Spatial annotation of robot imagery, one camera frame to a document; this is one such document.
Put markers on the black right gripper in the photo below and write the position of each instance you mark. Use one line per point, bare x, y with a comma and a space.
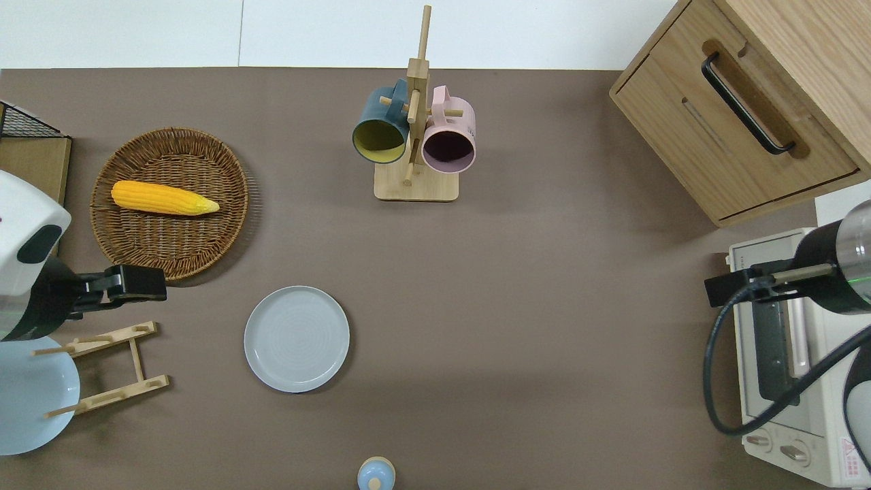
731, 286

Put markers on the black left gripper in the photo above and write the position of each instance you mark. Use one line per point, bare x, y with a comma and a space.
139, 282

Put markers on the gray round plate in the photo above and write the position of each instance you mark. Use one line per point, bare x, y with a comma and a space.
297, 338

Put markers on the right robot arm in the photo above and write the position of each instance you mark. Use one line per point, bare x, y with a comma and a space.
833, 272

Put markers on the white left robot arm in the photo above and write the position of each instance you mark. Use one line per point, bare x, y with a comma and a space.
27, 224

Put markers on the light blue plate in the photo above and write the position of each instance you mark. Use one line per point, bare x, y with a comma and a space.
30, 401

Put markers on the brown wicker basket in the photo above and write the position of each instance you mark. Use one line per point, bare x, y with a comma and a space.
170, 238

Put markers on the wooden dish rack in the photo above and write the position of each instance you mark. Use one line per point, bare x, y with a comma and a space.
139, 361

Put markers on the yellow corn cob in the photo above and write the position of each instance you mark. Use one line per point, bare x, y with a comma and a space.
160, 197

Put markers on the wooden drawer cabinet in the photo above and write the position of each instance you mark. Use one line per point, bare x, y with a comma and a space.
687, 136

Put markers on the white toaster oven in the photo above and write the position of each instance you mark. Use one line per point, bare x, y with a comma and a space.
823, 452

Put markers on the dark teal mug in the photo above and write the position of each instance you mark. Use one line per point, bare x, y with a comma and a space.
378, 133

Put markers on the wooden mug tree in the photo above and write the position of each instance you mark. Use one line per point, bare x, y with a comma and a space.
416, 184

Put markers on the pink mug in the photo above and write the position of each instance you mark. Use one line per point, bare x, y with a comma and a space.
449, 146

